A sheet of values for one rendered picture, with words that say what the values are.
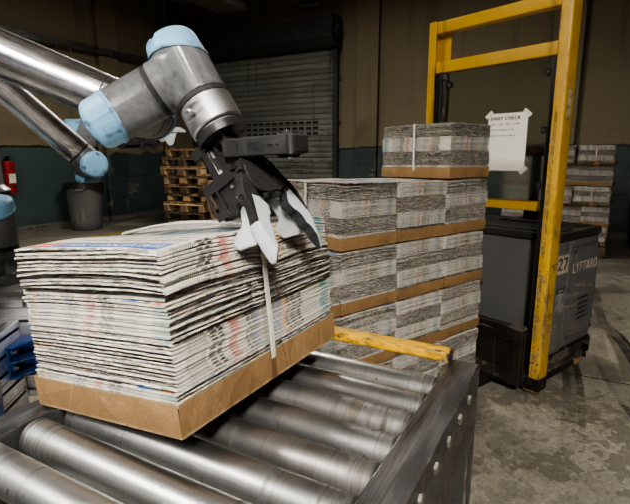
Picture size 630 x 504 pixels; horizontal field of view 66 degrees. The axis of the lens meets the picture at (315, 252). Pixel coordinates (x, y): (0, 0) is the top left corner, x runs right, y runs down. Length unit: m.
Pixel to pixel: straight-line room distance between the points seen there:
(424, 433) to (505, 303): 2.14
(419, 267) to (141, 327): 1.51
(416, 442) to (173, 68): 0.58
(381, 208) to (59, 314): 1.27
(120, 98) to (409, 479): 0.60
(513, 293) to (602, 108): 5.55
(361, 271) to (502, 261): 1.18
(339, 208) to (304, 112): 7.64
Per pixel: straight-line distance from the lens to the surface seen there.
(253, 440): 0.67
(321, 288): 0.84
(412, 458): 0.63
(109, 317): 0.64
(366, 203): 1.71
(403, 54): 8.64
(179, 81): 0.70
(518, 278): 2.72
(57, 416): 0.82
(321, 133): 9.03
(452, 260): 2.14
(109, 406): 0.69
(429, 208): 1.98
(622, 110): 8.05
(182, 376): 0.60
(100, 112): 0.73
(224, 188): 0.66
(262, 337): 0.71
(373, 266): 1.78
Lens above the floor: 1.15
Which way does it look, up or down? 11 degrees down
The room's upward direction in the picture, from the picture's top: straight up
